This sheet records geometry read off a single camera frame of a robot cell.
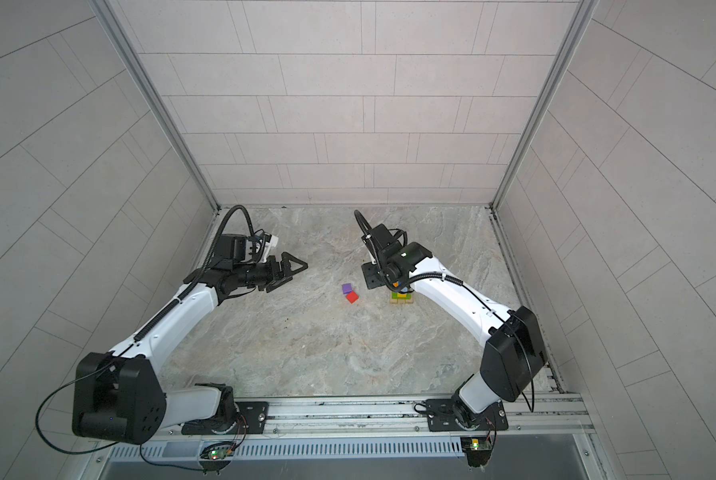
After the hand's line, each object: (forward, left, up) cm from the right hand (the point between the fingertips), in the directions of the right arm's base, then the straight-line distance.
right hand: (371, 275), depth 81 cm
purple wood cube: (+5, +8, -14) cm, 16 cm away
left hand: (+1, +18, +4) cm, 18 cm away
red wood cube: (+1, +6, -13) cm, 15 cm away
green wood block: (-1, -10, -11) cm, 15 cm away
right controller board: (-39, -22, -16) cm, 47 cm away
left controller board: (-36, +35, -10) cm, 51 cm away
